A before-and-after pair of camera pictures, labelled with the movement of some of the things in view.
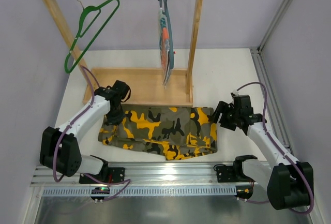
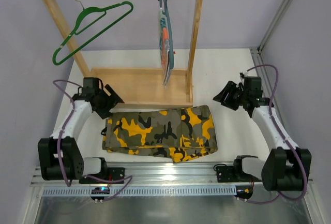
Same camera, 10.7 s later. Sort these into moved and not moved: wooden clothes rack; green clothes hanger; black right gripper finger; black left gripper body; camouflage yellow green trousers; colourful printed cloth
Moved: black left gripper body; green clothes hanger; black right gripper finger
Not moved: camouflage yellow green trousers; colourful printed cloth; wooden clothes rack
